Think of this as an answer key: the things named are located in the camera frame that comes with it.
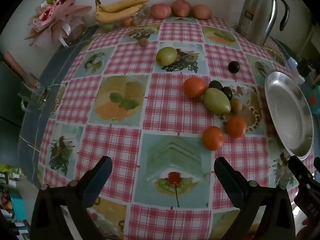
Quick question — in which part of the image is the reddish brown wooden handle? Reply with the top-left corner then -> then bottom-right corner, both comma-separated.
5,51 -> 38,88

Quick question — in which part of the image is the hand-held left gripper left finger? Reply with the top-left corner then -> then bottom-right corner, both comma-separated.
30,156 -> 113,240

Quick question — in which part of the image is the round steel plate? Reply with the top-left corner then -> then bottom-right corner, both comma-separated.
264,70 -> 314,161

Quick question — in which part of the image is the orange mandarin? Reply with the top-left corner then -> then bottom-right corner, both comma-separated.
226,116 -> 247,138
202,126 -> 225,151
183,77 -> 207,99

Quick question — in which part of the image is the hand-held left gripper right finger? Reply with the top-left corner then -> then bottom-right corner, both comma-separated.
214,156 -> 297,240

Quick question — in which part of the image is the clear plastic fruit container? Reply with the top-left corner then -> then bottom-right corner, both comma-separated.
99,4 -> 150,31

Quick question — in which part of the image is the yellow banana bunch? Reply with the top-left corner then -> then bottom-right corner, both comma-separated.
94,0 -> 152,23

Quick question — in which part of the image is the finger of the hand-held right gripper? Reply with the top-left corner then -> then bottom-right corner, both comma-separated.
288,155 -> 314,183

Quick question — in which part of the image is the green mango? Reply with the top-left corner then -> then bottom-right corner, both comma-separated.
203,88 -> 231,114

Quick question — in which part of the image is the round green apple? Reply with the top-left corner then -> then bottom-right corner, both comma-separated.
155,47 -> 178,65

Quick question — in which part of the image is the red checkered printed tablecloth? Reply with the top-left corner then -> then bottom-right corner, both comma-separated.
37,17 -> 300,240

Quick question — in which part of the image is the clear glass mug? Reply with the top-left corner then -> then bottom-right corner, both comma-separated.
19,80 -> 52,112

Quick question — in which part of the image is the red apple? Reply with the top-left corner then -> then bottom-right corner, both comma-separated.
150,3 -> 172,19
171,0 -> 192,17
192,4 -> 212,20

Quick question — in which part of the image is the teal box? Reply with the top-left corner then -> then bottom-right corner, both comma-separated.
309,85 -> 320,115

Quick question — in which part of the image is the small brown kiwi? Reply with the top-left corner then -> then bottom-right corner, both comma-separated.
229,98 -> 243,113

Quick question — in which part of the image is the blue grey table cover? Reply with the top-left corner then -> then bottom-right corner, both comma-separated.
19,25 -> 100,188

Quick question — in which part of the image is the stainless steel thermos jug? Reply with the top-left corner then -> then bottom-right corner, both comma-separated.
237,0 -> 290,46

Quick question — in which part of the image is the teal storage bin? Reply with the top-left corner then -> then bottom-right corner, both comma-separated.
10,195 -> 27,220

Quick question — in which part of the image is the pink flower bouquet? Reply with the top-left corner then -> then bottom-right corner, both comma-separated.
24,0 -> 93,48

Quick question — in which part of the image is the dark green cabinet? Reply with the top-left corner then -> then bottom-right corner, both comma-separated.
0,55 -> 28,128

